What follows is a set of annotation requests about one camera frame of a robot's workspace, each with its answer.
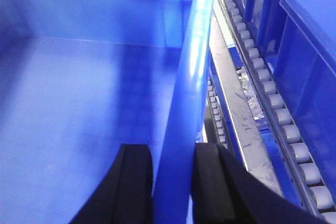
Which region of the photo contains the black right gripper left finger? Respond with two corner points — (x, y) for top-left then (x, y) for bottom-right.
(71, 144), (153, 223)

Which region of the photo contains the grey metal divider rail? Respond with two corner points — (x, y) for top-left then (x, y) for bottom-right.
(209, 1), (283, 196)

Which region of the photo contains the roller conveyor track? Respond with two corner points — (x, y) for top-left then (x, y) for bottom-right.
(219, 0), (335, 223)

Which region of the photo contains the blue plastic bin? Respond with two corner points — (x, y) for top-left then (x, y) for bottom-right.
(228, 0), (336, 172)
(1, 0), (213, 223)

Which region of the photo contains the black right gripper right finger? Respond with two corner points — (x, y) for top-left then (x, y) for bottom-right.
(191, 143), (325, 223)

